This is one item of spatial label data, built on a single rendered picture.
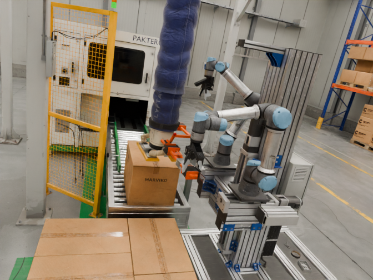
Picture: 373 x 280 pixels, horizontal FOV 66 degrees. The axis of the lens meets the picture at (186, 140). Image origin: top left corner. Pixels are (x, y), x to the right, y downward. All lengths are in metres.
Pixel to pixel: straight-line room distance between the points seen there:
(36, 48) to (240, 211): 2.11
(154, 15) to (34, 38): 8.49
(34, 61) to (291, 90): 2.09
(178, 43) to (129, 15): 9.02
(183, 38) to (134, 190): 1.27
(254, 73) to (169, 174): 10.42
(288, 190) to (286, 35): 11.08
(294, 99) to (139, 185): 1.38
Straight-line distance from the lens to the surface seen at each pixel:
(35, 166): 3.12
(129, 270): 2.01
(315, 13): 13.90
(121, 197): 2.77
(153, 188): 2.49
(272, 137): 1.80
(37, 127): 2.97
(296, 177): 2.39
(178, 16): 1.98
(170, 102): 2.03
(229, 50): 5.31
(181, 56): 1.99
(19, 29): 11.16
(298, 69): 2.14
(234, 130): 2.51
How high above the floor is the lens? 1.92
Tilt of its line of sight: 18 degrees down
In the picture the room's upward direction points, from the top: 10 degrees clockwise
